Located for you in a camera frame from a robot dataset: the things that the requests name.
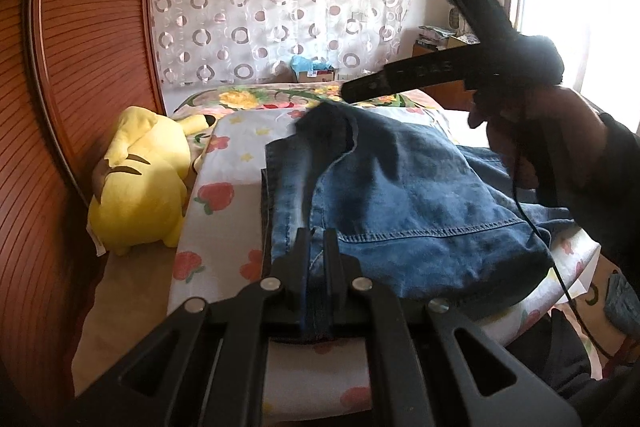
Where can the wooden cabinet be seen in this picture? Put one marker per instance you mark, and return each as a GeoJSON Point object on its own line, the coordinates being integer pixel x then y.
{"type": "Point", "coordinates": [450, 94]}

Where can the person's right forearm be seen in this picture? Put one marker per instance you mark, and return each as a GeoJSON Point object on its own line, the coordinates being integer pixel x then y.
{"type": "Point", "coordinates": [615, 197]}

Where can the blue denim pants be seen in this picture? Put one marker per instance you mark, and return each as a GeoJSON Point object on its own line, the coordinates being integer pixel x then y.
{"type": "Point", "coordinates": [400, 197]}

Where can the small oval mirror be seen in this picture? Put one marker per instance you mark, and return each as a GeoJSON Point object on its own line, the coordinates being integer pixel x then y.
{"type": "Point", "coordinates": [455, 19]}

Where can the window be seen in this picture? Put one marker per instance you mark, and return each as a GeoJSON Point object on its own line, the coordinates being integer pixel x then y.
{"type": "Point", "coordinates": [575, 7]}

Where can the yellow plush toy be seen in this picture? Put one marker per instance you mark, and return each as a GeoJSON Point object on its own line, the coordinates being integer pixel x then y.
{"type": "Point", "coordinates": [140, 187]}

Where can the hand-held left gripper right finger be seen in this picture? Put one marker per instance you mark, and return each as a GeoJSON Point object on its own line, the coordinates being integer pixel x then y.
{"type": "Point", "coordinates": [331, 277]}

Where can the person's right hand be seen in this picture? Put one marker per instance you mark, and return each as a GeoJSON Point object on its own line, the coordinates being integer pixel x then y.
{"type": "Point", "coordinates": [550, 142]}

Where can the floral blanket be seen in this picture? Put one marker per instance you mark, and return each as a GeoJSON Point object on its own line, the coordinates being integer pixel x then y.
{"type": "Point", "coordinates": [240, 99]}

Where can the strawberry print bed sheet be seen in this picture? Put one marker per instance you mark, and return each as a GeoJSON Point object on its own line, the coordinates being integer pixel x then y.
{"type": "Point", "coordinates": [220, 227]}

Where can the wooden louvered wardrobe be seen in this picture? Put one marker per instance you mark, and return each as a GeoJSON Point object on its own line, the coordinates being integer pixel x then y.
{"type": "Point", "coordinates": [75, 107]}

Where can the open cardboard box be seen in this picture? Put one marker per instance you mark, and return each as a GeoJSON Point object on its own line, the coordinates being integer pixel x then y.
{"type": "Point", "coordinates": [457, 43]}

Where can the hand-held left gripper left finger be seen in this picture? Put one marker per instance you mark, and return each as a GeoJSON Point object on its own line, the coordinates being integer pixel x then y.
{"type": "Point", "coordinates": [292, 277]}

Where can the stack of folded cloths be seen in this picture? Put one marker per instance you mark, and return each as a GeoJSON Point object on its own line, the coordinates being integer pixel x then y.
{"type": "Point", "coordinates": [432, 36]}

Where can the cardboard box with blue bag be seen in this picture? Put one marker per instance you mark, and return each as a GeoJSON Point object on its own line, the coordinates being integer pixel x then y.
{"type": "Point", "coordinates": [312, 69]}

